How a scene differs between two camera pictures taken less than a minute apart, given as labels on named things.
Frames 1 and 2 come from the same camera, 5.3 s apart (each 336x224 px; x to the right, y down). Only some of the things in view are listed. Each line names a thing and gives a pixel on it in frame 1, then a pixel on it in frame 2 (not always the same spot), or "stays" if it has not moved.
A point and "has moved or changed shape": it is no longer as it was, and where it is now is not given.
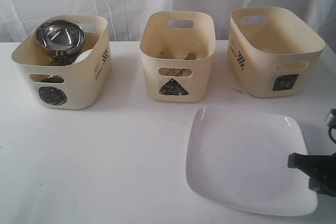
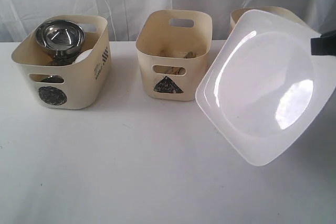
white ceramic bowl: x=82 y=55 stays
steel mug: x=53 y=78 stays
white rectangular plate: x=239 y=159 -> x=266 y=89
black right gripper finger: x=305 y=162 -> x=325 y=45
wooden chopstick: x=175 y=72 has moved or changed shape
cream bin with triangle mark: x=177 y=48 stays
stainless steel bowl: x=62 y=39 stays
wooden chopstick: x=190 y=56 stays
